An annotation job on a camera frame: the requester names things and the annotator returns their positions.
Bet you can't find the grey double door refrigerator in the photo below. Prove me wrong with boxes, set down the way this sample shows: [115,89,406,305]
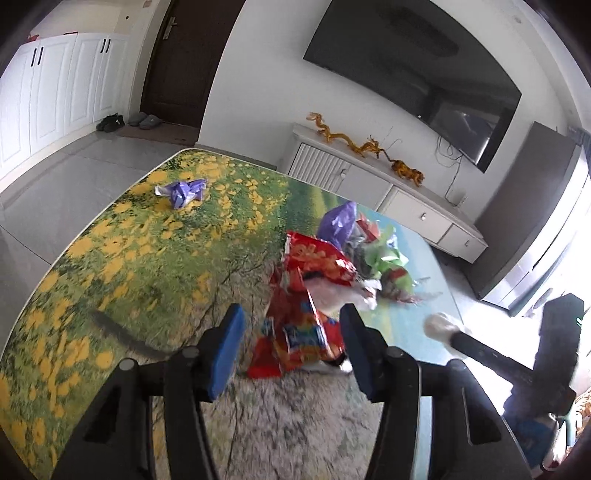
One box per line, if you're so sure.
[464,122,589,315]

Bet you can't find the dark brown entrance door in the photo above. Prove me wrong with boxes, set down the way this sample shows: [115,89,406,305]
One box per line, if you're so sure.
[141,0,245,128]

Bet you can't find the white wall cupboards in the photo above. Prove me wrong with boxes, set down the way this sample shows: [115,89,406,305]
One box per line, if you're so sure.
[1,32,128,184]

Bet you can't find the white TV cabinet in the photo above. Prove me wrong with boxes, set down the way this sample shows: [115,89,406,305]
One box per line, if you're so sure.
[279,124,488,263]

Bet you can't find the golden tiger figurine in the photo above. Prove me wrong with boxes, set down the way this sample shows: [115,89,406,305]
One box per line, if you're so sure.
[391,160,425,187]

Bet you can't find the green wrapper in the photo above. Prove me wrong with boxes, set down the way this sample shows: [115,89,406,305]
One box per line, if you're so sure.
[356,225,415,303]

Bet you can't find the white tissue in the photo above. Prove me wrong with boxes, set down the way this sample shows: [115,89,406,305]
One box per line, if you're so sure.
[303,276,382,375]

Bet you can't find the golden dragon figurine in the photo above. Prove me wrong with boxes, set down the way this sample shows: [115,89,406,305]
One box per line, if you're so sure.
[305,112,392,161]

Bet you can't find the purple plastic bag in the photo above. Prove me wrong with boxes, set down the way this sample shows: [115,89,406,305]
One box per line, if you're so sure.
[317,201,356,250]

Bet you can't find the grey slippers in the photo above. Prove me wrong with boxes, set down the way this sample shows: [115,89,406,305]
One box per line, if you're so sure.
[128,112,162,130]

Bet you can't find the television cables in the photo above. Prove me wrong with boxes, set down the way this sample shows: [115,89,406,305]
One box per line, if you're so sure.
[434,133,468,204]

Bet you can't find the black wall television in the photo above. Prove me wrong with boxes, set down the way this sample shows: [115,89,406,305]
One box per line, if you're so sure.
[304,1,522,171]

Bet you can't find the purple wrapper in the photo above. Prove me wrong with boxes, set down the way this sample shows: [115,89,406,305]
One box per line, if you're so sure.
[154,179,207,210]

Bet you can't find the black shoes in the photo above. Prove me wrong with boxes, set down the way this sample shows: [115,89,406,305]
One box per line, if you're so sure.
[96,113,125,133]

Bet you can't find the red snack bag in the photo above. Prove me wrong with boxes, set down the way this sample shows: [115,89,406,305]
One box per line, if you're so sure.
[246,231,356,379]

